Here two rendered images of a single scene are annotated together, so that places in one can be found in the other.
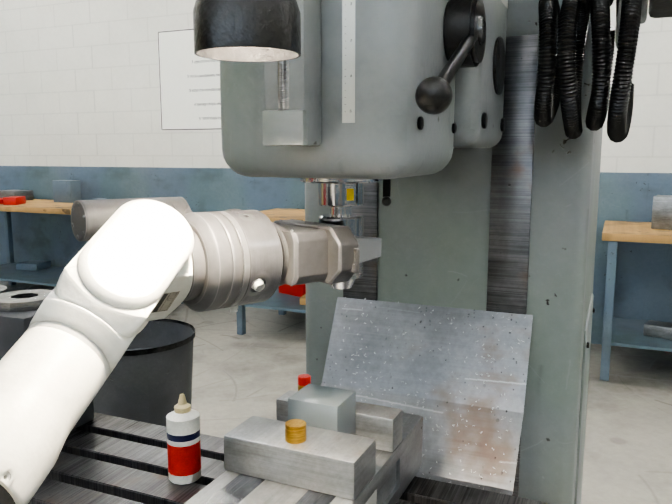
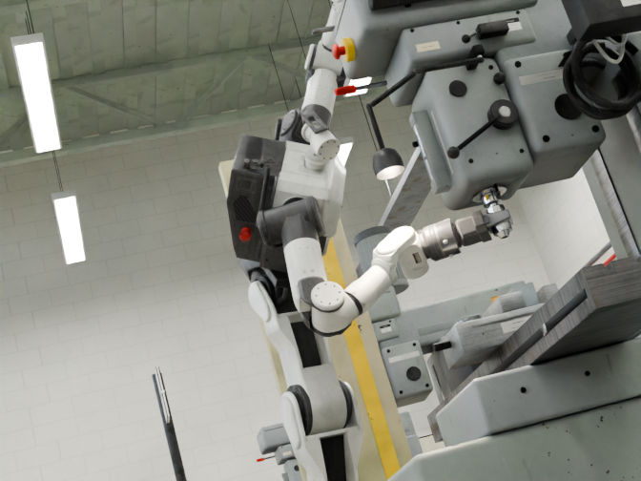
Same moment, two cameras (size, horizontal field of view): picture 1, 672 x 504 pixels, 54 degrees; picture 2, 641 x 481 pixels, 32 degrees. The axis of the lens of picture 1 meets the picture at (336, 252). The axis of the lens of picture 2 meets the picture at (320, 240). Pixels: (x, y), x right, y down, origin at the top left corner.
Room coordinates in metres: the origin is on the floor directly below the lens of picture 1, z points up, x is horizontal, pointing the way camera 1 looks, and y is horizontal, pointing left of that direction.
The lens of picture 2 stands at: (-1.18, -1.78, 0.46)
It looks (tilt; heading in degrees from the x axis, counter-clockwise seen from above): 19 degrees up; 53
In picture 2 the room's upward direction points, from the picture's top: 16 degrees counter-clockwise
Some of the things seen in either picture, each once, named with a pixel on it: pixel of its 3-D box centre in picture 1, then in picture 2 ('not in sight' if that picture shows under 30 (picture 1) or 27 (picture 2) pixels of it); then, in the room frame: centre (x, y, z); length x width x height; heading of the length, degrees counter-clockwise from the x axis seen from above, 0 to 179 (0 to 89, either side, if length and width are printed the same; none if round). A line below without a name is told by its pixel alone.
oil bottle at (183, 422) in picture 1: (183, 435); not in sight; (0.77, 0.19, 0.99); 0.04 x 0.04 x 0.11
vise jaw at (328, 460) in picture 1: (299, 454); (503, 311); (0.64, 0.04, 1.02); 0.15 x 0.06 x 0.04; 66
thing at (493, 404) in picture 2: not in sight; (561, 397); (0.69, -0.01, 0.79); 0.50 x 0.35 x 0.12; 157
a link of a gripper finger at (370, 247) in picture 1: (360, 250); (496, 217); (0.66, -0.03, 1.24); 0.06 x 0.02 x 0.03; 132
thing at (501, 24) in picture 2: not in sight; (483, 33); (0.69, -0.16, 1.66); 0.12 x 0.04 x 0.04; 157
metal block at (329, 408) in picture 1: (322, 420); (523, 300); (0.70, 0.02, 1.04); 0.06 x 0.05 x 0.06; 66
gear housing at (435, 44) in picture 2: not in sight; (458, 58); (0.73, -0.02, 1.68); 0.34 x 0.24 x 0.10; 157
